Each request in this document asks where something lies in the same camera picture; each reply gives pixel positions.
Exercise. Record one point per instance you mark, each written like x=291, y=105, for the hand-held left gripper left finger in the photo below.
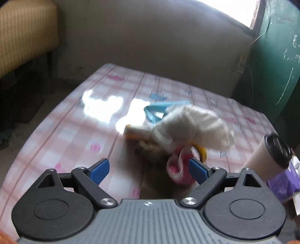
x=100, y=170

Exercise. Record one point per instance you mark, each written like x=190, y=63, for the pink plaid tablecloth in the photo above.
x=70, y=131

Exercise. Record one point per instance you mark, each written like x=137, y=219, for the green door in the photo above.
x=276, y=58

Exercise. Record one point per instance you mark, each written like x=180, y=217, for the pink white sock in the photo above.
x=178, y=169

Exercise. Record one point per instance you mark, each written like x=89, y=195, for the paper cup with black lid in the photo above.
x=260, y=157

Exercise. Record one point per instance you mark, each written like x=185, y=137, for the blue face mask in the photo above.
x=152, y=115

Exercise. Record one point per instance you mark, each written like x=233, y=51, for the white wall socket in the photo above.
x=241, y=64

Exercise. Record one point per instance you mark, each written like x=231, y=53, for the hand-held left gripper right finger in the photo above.
x=196, y=170

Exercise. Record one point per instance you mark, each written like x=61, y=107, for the purple packet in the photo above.
x=281, y=185

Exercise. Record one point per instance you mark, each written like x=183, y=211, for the tan woven sofa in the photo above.
x=23, y=35

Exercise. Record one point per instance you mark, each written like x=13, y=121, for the white knit cloth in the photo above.
x=199, y=124

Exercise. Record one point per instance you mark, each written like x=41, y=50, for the window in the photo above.
x=229, y=9

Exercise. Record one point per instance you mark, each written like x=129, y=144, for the yellow tape roll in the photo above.
x=203, y=151

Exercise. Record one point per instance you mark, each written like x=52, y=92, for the orange white tissue packet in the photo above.
x=133, y=132

